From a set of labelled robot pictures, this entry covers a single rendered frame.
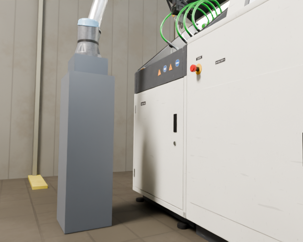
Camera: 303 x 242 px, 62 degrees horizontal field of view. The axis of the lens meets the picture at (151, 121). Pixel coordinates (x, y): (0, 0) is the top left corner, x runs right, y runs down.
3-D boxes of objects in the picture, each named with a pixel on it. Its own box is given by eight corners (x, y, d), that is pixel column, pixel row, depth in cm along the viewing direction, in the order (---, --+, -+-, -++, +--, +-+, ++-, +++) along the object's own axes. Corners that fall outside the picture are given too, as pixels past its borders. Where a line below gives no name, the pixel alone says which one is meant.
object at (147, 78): (136, 93, 187) (136, 72, 188) (141, 93, 189) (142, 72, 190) (182, 77, 132) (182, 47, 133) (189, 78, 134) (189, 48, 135)
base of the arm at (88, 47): (77, 54, 131) (77, 35, 131) (70, 61, 144) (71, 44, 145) (105, 58, 138) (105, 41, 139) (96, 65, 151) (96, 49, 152)
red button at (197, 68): (188, 74, 120) (188, 64, 120) (195, 75, 121) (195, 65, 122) (195, 72, 115) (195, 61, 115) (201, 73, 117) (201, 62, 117)
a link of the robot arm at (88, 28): (76, 37, 135) (77, 13, 135) (77, 46, 148) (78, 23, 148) (99, 40, 137) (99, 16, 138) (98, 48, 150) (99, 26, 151)
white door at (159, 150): (132, 186, 185) (134, 93, 188) (135, 185, 186) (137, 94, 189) (181, 210, 127) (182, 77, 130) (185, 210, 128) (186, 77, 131)
